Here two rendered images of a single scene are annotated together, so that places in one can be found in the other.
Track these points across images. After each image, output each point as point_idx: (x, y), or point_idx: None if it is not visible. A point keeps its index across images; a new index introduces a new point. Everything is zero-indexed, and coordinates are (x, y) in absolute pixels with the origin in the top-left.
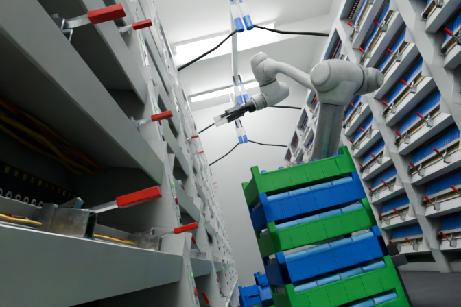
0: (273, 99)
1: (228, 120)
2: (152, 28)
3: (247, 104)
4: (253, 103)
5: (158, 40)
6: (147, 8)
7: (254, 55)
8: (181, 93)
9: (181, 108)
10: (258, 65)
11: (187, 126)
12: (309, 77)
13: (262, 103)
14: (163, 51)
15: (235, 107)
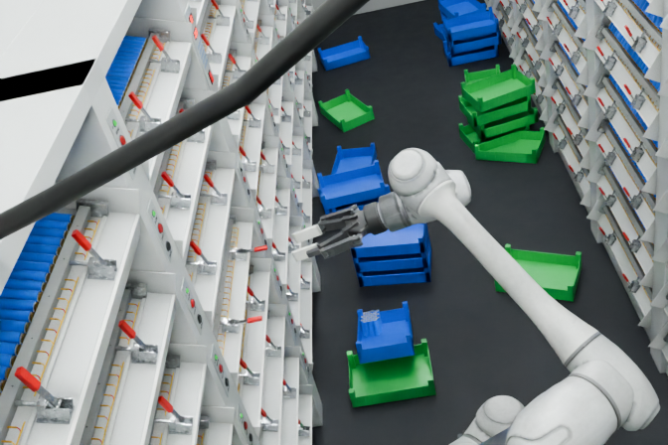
0: (429, 222)
1: (324, 230)
2: (159, 380)
3: (369, 230)
4: (383, 228)
5: (168, 334)
6: (149, 418)
7: (401, 175)
8: (201, 63)
9: (209, 146)
10: (406, 198)
11: (224, 146)
12: (516, 286)
13: (404, 227)
14: (178, 291)
15: (342, 245)
